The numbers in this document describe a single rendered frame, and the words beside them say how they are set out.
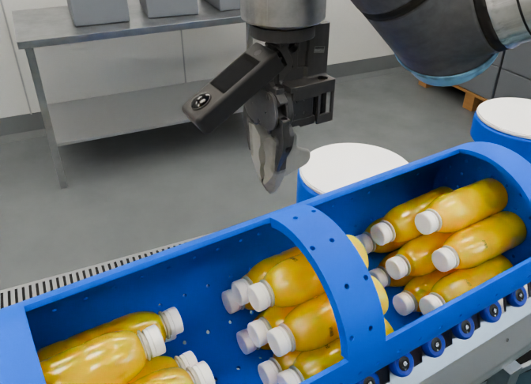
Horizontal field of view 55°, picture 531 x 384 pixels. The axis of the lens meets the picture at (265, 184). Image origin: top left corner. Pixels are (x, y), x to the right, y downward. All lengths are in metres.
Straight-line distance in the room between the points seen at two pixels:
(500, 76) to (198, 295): 3.52
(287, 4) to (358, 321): 0.40
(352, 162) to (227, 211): 1.68
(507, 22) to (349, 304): 0.39
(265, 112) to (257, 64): 0.06
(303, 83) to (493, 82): 3.66
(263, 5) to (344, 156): 0.82
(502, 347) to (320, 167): 0.55
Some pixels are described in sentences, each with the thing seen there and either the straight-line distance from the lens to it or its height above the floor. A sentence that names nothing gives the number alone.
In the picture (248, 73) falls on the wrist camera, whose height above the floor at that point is 1.48.
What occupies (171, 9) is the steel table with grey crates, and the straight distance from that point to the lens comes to 3.17.
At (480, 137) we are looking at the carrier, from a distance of 1.62.
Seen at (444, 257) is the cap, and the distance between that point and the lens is 0.90.
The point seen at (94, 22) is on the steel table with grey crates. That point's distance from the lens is 3.10.
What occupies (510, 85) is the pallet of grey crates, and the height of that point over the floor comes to 0.32.
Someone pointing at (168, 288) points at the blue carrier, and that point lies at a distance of 0.85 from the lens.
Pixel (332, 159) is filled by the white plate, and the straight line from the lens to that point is 1.29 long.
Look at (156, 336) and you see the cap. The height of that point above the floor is 1.16.
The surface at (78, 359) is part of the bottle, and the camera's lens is 0.66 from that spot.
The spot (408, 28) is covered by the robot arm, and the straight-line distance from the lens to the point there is 0.47.
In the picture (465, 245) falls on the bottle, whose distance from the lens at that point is 0.92.
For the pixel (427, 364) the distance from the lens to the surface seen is 0.98.
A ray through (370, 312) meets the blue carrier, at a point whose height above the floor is 1.16.
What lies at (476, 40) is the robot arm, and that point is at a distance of 0.48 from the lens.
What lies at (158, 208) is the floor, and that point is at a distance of 2.97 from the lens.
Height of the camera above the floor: 1.66
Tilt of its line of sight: 32 degrees down
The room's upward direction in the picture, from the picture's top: straight up
